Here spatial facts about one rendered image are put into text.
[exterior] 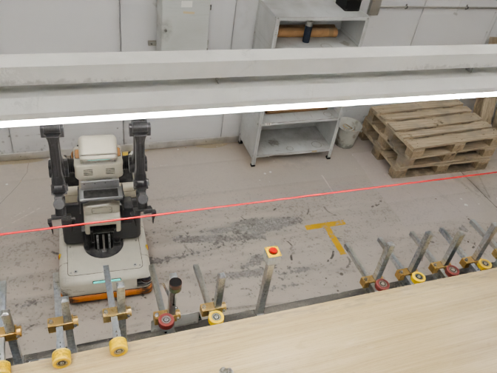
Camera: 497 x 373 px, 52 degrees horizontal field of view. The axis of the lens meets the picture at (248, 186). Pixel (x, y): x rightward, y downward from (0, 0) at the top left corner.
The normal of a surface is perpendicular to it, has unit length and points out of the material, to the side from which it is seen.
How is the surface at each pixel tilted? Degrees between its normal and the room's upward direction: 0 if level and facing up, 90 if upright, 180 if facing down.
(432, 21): 90
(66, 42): 90
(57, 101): 61
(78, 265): 0
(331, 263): 0
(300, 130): 0
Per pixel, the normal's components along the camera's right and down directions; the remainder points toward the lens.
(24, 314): 0.13, -0.77
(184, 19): 0.32, 0.63
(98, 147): 0.28, -0.14
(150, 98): 0.34, 0.18
